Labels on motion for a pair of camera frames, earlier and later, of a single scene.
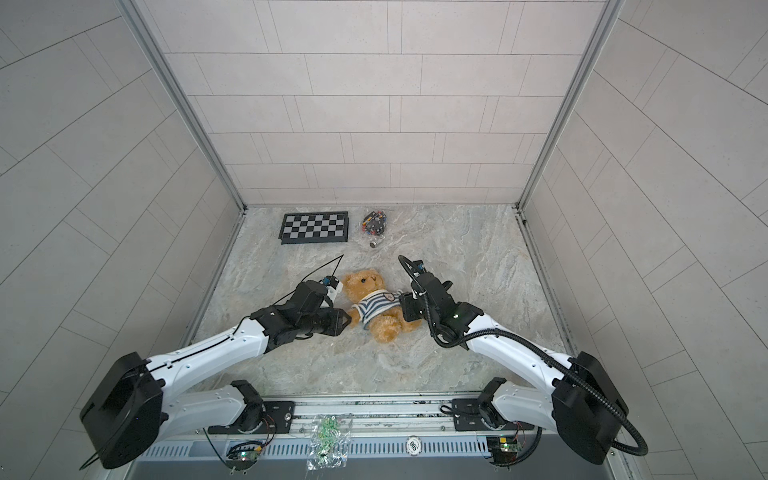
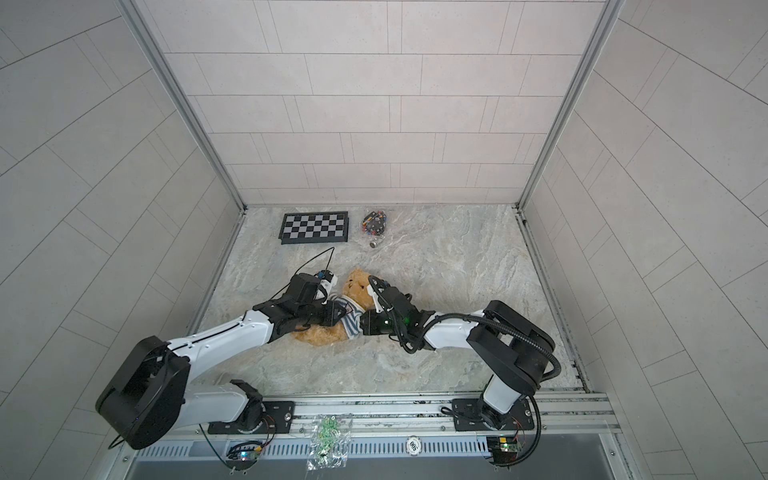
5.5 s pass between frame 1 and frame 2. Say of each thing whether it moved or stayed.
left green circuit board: stayed
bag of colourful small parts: stayed
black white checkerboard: stayed
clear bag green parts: stayed
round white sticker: stayed
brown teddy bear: moved
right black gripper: moved
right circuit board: stayed
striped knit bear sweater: moved
